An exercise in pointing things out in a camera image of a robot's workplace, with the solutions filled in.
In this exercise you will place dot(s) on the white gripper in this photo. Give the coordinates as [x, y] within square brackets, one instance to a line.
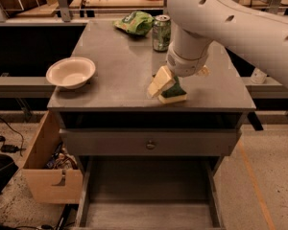
[186, 65]

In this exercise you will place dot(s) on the green and yellow sponge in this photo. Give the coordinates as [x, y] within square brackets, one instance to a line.
[175, 94]

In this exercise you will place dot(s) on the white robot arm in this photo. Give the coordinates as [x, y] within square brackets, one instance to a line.
[258, 37]

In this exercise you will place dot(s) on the white paper bowl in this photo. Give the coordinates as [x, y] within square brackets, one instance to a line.
[71, 72]

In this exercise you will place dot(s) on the green soda can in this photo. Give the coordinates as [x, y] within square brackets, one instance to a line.
[161, 32]

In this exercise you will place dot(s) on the green chip bag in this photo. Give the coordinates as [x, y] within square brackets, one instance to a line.
[136, 23]

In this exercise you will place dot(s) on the white pump bottle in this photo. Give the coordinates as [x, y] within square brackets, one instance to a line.
[258, 77]

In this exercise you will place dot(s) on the grey drawer cabinet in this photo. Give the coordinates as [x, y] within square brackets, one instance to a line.
[148, 192]

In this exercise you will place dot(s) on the grey closed drawer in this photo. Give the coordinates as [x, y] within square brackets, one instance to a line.
[150, 143]

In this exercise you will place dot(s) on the wooden box with clutter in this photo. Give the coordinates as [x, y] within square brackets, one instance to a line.
[49, 183]

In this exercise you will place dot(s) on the black power adapter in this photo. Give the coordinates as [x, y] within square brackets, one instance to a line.
[9, 148]

